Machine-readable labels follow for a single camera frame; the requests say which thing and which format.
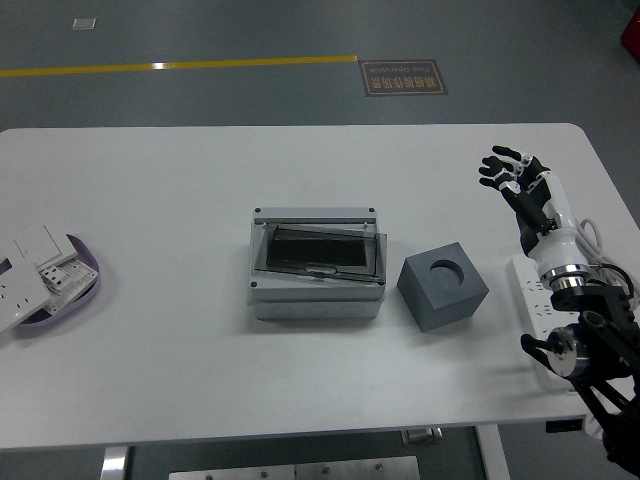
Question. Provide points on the dark grey cube with hole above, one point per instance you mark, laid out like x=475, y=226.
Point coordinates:
x=430, y=305

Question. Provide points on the white wall switch plate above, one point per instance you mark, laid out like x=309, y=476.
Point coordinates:
x=45, y=245

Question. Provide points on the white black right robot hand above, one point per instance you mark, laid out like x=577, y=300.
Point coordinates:
x=560, y=245

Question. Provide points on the white printed panel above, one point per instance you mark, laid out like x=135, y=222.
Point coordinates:
x=80, y=280

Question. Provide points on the metal base plate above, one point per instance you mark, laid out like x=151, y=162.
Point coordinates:
x=300, y=470

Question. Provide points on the purple tray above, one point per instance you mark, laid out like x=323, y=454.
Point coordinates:
x=82, y=250

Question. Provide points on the red object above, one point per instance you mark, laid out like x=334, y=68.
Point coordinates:
x=632, y=30

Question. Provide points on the white table leg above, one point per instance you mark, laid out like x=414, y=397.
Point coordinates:
x=492, y=455
x=115, y=465

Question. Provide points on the white socket panel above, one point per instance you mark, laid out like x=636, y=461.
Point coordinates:
x=20, y=295

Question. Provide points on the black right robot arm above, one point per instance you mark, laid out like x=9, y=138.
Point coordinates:
x=600, y=300

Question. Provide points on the yellow floor tape line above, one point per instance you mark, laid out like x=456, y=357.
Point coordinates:
x=200, y=64

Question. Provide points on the black table control panel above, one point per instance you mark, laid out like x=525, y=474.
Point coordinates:
x=565, y=426

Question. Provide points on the white circuit breaker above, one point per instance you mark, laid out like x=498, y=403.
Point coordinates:
x=52, y=277

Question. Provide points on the small metal floor plate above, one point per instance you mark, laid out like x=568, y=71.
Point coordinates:
x=84, y=23

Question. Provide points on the white power strip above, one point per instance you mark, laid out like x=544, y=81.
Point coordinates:
x=532, y=295

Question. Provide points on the metal table bracket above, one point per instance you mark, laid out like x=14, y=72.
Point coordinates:
x=422, y=435

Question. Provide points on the grey electrical enclosure box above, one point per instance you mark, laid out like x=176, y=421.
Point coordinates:
x=315, y=300

